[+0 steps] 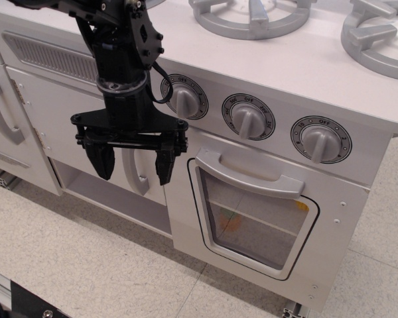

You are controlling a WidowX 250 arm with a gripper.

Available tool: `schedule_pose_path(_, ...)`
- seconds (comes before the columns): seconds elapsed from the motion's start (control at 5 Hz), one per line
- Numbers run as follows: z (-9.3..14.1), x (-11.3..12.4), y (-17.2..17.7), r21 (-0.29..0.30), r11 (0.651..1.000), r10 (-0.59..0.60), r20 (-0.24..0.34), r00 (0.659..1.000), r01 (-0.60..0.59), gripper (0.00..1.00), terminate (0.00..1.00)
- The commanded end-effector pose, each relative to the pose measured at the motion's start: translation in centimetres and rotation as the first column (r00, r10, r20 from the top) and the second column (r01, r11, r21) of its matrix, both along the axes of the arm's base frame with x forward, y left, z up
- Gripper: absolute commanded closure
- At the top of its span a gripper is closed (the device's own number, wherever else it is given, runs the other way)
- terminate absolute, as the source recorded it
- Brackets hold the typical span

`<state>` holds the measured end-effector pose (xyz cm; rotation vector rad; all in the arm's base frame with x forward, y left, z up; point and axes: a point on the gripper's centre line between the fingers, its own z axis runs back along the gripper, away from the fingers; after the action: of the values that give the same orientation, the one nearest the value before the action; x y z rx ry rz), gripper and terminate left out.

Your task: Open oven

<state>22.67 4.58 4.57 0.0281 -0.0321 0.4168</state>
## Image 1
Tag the silver burner grate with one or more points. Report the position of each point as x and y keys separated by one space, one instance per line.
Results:
x=370 y=36
x=251 y=20

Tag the middle grey stove knob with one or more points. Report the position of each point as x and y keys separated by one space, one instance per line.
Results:
x=248 y=117

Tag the white oven door with window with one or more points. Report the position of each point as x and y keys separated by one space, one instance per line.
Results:
x=293 y=247

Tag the silver oven door handle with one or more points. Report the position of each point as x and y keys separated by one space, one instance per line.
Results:
x=284 y=187

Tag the orange toy fruit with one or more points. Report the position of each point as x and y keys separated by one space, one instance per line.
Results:
x=229 y=221

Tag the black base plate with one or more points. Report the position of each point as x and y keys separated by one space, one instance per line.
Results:
x=26 y=304

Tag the aluminium frame rail left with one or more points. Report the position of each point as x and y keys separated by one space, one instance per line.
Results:
x=8 y=181

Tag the white left cabinet door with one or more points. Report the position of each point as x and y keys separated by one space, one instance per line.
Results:
x=20 y=151

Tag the right grey stove knob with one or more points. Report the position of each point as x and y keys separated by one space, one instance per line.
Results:
x=321 y=140

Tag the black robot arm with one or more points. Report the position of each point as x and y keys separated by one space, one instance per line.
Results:
x=125 y=47

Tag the middle silver burner grate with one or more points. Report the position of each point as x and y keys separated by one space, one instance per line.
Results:
x=251 y=20

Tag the left grey stove knob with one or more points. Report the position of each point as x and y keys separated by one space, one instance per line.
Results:
x=188 y=100

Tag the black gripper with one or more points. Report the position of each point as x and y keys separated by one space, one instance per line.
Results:
x=130 y=120

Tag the silver middle door handle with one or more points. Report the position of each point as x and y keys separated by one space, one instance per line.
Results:
x=138 y=183

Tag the white toy kitchen cabinet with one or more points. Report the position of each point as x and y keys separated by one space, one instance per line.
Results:
x=304 y=73

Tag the grey stove knob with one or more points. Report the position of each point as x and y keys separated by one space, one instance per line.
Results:
x=188 y=100
x=248 y=117
x=321 y=140

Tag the aluminium frame rail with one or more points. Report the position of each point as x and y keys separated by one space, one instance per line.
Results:
x=295 y=310
x=8 y=181

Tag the right silver burner grate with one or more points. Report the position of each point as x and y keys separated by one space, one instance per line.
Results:
x=370 y=36

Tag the aluminium frame rail right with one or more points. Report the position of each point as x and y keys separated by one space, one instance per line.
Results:
x=295 y=310

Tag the silver vent grille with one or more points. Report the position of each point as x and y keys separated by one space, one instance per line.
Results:
x=51 y=57

